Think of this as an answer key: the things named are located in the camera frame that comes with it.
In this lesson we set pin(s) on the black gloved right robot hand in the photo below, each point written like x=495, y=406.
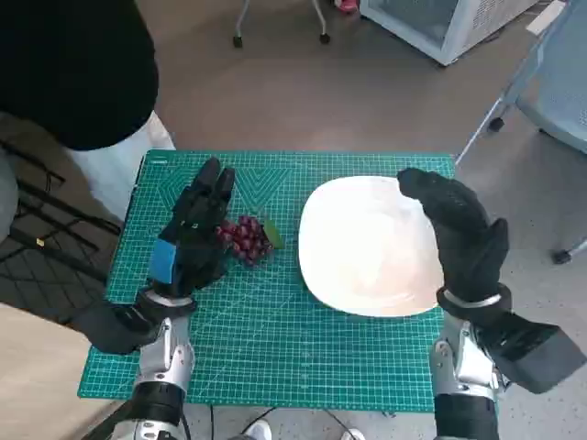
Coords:
x=468, y=238

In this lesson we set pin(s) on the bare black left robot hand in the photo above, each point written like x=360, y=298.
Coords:
x=197, y=238

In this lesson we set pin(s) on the red toy grape bunch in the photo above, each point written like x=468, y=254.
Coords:
x=247, y=238

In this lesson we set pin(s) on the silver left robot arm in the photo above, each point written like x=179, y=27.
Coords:
x=165, y=362

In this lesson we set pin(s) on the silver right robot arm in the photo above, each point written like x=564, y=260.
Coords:
x=463, y=366

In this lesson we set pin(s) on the white square plate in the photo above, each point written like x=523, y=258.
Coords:
x=367, y=247

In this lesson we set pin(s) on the green cutting mat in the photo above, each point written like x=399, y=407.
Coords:
x=275, y=344

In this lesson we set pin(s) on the black metal rack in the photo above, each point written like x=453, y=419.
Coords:
x=55, y=275

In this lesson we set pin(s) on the pale blue mesh chair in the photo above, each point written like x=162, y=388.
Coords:
x=559, y=91

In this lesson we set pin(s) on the white chair legs with casters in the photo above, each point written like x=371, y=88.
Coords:
x=237, y=41

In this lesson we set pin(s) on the white shoe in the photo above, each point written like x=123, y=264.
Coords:
x=259, y=431
x=353, y=434

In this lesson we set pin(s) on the person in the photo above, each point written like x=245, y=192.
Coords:
x=69, y=69

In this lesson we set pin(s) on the light wooden table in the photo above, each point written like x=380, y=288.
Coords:
x=27, y=366

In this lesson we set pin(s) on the white glass-front cabinet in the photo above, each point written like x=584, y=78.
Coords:
x=413, y=23

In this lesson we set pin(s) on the pink shoe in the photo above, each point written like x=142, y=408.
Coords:
x=346, y=4

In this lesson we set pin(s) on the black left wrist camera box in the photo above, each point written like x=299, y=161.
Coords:
x=114, y=325

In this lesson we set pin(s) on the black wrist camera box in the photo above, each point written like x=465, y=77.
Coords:
x=536, y=353
x=114, y=325

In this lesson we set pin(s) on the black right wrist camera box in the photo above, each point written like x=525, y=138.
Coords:
x=536, y=353

